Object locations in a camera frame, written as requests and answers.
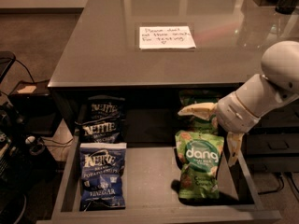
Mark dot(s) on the black box with label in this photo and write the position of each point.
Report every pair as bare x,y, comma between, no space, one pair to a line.
35,103

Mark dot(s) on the black cup on counter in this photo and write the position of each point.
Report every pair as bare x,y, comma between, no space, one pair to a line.
286,6

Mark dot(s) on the black equipment at left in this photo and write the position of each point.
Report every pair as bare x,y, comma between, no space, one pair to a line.
21,165

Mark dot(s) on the black cabinet at right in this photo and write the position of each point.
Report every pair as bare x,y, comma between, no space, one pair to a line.
272,146

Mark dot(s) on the rear dark kettle chip bag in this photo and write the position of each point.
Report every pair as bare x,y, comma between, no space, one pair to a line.
104,107

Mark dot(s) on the middle dark kettle chip bag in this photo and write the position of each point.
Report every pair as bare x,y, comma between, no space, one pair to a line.
106,130

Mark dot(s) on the grey cabinet with glossy counter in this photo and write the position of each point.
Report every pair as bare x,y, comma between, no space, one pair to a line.
103,55

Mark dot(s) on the white handwritten paper note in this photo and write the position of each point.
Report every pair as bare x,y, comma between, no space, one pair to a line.
166,37

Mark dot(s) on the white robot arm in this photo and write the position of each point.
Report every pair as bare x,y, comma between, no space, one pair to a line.
278,83

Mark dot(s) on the dark kettle chip bag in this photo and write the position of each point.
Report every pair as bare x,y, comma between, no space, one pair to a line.
104,107
106,130

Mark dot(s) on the grey open top drawer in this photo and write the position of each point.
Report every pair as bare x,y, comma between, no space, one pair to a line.
150,183

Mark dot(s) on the green dang chip bag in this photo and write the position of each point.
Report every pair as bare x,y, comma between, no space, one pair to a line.
200,157
194,124

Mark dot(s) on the front blue kettle chip bag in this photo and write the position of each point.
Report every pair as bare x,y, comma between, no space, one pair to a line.
101,166

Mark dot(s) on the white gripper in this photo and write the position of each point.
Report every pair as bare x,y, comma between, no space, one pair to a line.
232,113

